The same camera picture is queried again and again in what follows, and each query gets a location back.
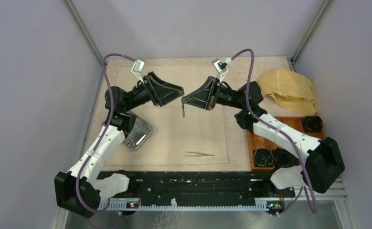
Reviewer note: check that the aluminium frame rail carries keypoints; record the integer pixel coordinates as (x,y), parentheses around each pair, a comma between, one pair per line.
(273,205)

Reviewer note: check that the cream cloth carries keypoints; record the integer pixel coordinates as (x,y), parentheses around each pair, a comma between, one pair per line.
(200,130)

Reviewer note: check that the steel instrument tray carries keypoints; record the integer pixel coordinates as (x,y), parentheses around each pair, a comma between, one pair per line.
(140,133)

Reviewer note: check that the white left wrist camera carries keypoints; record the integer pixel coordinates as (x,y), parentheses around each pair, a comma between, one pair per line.
(137,68)

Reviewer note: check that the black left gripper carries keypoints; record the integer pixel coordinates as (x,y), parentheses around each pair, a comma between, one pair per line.
(168,91)

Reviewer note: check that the yellow crumpled cloth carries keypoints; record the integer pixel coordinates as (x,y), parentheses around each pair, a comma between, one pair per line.
(289,90)

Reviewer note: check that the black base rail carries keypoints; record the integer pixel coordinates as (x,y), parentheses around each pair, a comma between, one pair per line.
(153,184)

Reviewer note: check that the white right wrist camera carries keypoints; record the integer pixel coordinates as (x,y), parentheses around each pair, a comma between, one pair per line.
(221,67)

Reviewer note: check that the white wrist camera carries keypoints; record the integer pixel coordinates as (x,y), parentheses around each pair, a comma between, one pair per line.
(137,68)
(221,67)

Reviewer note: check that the steel tweezers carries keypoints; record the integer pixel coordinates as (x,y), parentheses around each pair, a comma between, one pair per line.
(197,154)
(183,109)

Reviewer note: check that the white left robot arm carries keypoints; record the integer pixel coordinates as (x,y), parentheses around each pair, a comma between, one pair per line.
(79,190)

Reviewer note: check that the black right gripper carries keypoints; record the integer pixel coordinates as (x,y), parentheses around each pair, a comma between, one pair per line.
(205,97)

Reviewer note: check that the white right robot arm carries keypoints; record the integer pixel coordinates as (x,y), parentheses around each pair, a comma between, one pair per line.
(321,162)

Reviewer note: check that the wooden compartment tray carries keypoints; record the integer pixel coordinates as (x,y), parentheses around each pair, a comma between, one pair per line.
(256,142)

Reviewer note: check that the dark patterned fabric roll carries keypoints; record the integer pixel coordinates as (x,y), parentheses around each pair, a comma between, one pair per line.
(263,158)

